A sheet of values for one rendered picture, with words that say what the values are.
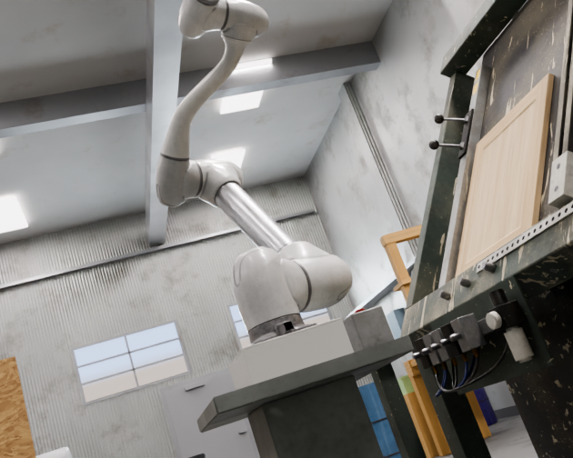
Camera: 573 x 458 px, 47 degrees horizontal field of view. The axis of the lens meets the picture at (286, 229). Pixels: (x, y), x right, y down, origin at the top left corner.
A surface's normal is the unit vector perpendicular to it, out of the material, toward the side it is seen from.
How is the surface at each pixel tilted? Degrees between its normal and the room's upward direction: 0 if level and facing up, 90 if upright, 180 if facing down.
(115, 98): 90
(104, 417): 90
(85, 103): 90
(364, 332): 90
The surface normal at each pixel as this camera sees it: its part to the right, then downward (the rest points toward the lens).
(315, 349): 0.19, -0.36
